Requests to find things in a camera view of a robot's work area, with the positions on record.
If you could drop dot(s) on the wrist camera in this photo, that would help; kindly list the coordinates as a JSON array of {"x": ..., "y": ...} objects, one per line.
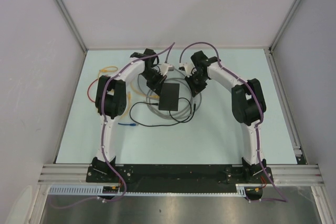
[
  {"x": 187, "y": 68},
  {"x": 165, "y": 68}
]

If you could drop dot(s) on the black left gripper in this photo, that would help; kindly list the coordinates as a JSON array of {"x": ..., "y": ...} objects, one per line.
[{"x": 157, "y": 86}]

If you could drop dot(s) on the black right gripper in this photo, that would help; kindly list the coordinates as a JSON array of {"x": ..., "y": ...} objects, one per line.
[{"x": 195, "y": 90}]

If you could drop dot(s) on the black network switch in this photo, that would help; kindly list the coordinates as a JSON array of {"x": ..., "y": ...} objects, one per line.
[{"x": 169, "y": 97}]

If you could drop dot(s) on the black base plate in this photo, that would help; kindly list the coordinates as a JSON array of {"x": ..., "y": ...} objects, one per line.
[{"x": 181, "y": 179}]

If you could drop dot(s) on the grey cable duct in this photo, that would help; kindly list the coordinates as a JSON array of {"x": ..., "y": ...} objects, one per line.
[{"x": 83, "y": 190}]

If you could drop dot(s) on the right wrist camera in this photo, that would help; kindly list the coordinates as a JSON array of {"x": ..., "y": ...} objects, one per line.
[{"x": 187, "y": 68}]

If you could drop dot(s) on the aluminium frame rail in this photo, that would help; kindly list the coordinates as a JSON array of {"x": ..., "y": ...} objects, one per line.
[{"x": 284, "y": 175}]

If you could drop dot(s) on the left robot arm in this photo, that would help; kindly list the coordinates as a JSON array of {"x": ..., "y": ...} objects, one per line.
[{"x": 111, "y": 102}]

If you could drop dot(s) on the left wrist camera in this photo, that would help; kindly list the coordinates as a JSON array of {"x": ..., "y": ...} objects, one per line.
[{"x": 165, "y": 68}]

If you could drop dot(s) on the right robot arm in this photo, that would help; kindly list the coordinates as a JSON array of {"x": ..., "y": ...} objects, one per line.
[{"x": 248, "y": 104}]

